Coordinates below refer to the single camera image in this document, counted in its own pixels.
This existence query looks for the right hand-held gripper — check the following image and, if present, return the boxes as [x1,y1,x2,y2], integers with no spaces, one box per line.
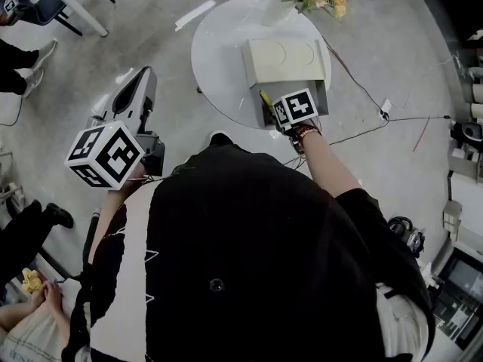
[271,87,324,135]

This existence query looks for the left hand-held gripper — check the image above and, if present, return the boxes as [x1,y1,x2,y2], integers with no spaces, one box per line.
[63,66,166,191]

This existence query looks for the grey drawer box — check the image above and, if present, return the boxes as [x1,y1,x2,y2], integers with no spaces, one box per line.
[241,38,330,130]

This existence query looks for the person's right forearm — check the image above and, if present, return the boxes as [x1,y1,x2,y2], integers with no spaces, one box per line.
[297,128,363,199]

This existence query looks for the person's left forearm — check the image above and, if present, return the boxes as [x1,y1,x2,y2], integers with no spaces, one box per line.
[90,164,146,256]

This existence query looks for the person's black white shoe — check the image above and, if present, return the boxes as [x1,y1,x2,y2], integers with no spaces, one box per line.
[207,130,235,150]

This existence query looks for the round white side table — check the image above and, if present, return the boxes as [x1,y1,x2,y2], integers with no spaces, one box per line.
[190,0,333,130]

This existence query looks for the white vase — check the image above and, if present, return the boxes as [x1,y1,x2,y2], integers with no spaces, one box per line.
[260,0,299,28]

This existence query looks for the white desk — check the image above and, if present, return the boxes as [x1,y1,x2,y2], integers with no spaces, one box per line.
[22,0,110,39]

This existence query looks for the blue chair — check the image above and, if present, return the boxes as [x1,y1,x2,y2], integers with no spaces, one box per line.
[18,0,116,37]

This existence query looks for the person's black white top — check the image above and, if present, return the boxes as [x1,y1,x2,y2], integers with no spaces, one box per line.
[62,143,435,362]

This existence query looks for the black yellow vacuum cleaner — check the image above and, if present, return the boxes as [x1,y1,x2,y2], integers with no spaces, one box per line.
[387,216,426,258]

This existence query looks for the black appliance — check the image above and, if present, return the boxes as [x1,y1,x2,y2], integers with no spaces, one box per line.
[451,121,483,143]

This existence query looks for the yellow food piece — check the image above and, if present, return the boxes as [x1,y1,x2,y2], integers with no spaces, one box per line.
[21,268,42,293]

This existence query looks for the person's light trousers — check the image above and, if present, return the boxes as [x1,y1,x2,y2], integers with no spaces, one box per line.
[377,283,433,360]

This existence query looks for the black monitor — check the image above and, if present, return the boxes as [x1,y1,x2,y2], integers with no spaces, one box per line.
[433,247,483,350]

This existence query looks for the red bead bracelet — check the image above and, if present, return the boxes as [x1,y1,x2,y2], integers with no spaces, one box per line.
[294,124,321,145]

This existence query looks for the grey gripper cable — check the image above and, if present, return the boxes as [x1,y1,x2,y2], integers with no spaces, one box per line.
[282,121,389,169]

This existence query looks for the red floor cable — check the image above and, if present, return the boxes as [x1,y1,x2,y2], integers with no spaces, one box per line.
[324,39,374,101]

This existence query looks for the black floor cable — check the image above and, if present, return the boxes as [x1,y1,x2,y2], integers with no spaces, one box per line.
[388,115,452,124]
[324,38,383,112]

